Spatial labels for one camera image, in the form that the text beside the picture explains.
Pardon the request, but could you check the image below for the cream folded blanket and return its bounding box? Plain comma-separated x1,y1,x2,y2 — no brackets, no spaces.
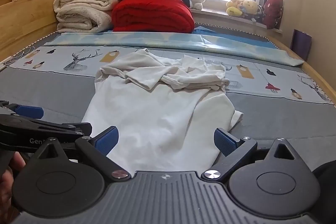
53,0,118,33

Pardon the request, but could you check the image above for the red patterned cushion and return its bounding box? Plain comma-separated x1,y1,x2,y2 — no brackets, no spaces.
263,0,284,30

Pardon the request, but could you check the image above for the white t-shirt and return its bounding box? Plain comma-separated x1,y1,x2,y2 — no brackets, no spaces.
81,48,244,174

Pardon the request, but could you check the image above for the white cable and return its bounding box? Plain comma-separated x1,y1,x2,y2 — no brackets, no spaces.
0,47,36,67

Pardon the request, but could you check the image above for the grey printed bed sheet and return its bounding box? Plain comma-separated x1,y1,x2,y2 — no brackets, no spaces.
0,30,336,174

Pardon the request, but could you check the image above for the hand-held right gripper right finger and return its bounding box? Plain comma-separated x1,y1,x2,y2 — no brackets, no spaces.
202,128,298,180

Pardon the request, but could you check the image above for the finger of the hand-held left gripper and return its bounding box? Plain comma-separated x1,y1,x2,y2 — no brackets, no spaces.
0,101,44,119
24,119,93,139

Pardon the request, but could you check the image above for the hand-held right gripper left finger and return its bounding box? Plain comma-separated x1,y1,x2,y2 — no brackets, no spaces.
33,126,132,179

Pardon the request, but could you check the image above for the light blue folded blanket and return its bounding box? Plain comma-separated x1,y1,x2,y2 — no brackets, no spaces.
43,26,305,66

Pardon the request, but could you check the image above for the red folded blanket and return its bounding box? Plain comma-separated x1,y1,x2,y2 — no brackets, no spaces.
112,0,195,33

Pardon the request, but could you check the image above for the wooden bed frame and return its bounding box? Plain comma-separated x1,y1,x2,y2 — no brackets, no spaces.
0,0,336,109

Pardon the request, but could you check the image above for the white window sill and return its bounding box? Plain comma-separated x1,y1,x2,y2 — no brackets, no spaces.
189,7,284,34

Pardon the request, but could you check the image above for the person's left hand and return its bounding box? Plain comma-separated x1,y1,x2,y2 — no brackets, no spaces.
0,153,27,216

